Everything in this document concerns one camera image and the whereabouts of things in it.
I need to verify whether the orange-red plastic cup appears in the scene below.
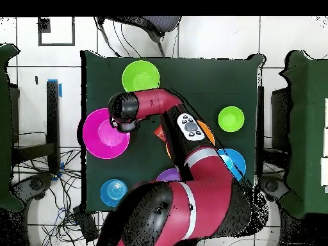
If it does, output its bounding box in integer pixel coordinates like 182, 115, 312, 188
153, 124, 168, 142

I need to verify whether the large pink bowl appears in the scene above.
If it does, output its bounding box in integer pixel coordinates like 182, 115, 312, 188
82, 108, 131, 160

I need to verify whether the medium green bowl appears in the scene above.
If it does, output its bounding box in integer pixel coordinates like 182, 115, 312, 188
122, 60, 161, 93

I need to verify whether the purple bowl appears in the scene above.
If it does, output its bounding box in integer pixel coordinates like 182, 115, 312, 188
156, 168, 182, 182

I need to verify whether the large orange bowl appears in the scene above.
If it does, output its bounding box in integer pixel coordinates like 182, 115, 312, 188
165, 120, 215, 160

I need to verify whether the small green bowl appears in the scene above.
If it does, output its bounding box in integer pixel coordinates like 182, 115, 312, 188
217, 106, 245, 133

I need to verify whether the dark green tablecloth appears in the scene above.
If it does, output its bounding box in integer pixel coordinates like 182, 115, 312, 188
80, 49, 265, 215

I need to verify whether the small blue bowl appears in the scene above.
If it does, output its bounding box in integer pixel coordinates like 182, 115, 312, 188
100, 178, 129, 208

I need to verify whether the large blue bowl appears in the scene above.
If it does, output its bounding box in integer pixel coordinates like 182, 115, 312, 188
217, 148, 247, 182

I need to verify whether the grey mesh office chair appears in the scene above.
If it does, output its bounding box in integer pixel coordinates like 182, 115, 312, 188
97, 15, 182, 58

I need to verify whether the black metal stand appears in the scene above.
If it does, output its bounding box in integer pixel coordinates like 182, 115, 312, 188
10, 80, 61, 175
256, 85, 291, 171

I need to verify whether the blue floor tape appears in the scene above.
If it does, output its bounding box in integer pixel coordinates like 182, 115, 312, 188
47, 78, 63, 98

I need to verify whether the black power strip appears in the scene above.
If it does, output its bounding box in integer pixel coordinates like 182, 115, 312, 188
72, 204, 100, 243

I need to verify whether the green cloth side table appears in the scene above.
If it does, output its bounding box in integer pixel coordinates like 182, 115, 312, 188
0, 42, 25, 213
278, 49, 328, 220

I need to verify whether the black square floor frame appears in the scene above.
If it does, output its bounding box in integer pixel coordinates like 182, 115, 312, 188
37, 16, 76, 47

